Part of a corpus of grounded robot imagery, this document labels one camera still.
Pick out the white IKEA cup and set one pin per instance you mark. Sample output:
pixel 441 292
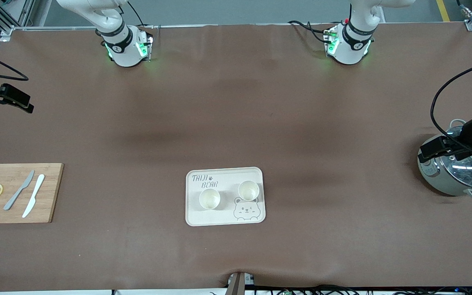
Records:
pixel 209 199
pixel 248 191

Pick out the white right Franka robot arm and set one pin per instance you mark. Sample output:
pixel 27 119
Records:
pixel 125 53

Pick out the cream bear print tray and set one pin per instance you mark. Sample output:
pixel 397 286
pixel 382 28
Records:
pixel 219 217

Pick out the grey electric pot glass lid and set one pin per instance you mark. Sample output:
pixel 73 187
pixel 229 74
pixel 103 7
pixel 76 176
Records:
pixel 441 182

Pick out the grey plastic knife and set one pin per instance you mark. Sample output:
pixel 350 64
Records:
pixel 26 182

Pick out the white plastic knife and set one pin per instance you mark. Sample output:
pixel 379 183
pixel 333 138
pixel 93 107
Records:
pixel 34 192

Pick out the bamboo cutting board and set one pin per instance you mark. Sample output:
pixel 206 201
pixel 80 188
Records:
pixel 53 205

